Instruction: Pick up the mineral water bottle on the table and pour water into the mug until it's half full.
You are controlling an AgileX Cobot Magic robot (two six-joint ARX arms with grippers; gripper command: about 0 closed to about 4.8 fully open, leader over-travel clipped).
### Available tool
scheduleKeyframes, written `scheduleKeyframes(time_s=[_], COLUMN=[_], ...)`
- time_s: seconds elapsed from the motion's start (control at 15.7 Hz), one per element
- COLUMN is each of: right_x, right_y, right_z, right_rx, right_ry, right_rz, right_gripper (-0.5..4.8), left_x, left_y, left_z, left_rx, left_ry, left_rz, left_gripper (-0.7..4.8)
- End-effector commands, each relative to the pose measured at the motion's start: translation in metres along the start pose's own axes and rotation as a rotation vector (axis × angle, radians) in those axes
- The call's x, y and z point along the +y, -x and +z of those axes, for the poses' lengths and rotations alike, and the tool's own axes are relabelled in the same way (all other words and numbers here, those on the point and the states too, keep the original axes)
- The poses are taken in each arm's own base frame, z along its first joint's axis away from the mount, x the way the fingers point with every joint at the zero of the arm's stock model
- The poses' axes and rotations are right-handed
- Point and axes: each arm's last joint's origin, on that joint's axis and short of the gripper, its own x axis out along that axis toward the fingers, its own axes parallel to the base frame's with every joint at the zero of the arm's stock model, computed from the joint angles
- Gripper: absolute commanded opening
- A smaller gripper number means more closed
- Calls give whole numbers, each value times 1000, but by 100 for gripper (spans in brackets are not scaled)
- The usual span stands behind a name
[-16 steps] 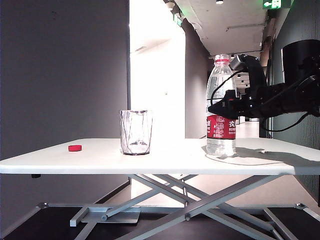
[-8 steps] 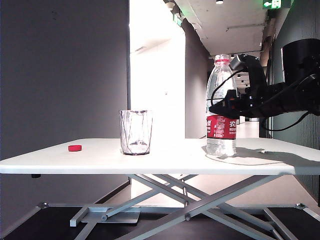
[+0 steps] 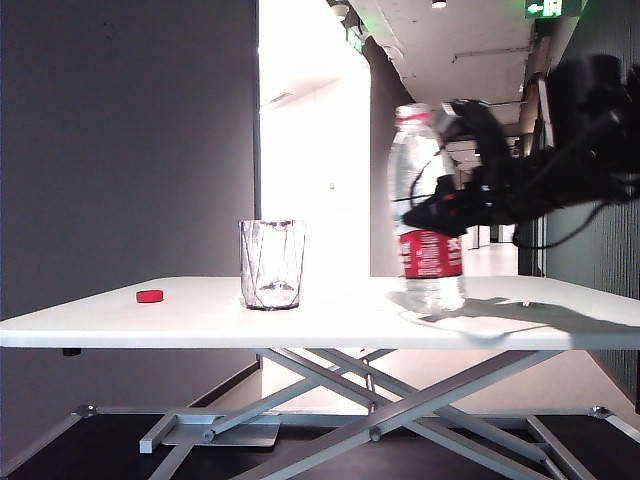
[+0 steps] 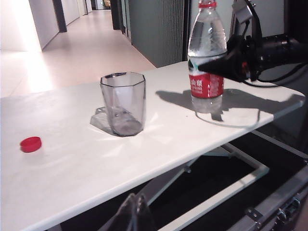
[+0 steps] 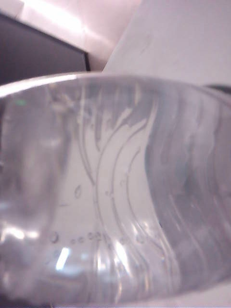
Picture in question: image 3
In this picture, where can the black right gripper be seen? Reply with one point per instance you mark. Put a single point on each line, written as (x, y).
(492, 197)

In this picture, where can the clear red-label water bottle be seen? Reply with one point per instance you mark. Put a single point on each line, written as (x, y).
(430, 260)

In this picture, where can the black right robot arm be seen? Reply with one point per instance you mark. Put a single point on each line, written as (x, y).
(585, 150)

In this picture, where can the red plastic bottle cap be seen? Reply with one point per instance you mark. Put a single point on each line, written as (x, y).
(149, 296)

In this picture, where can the faceted clear glass cup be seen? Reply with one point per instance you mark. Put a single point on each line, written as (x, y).
(271, 280)

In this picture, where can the small green exit sign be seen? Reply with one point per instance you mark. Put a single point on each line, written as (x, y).
(356, 40)

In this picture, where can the round ceiling spotlight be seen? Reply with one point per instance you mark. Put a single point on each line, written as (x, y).
(438, 3)

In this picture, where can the large green exit sign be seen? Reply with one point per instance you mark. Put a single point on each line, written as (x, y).
(550, 7)

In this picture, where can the black knob under tabletop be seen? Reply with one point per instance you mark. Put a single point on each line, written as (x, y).
(71, 352)

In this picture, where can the silver scissor-lift table frame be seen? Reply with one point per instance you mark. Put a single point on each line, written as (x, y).
(395, 420)

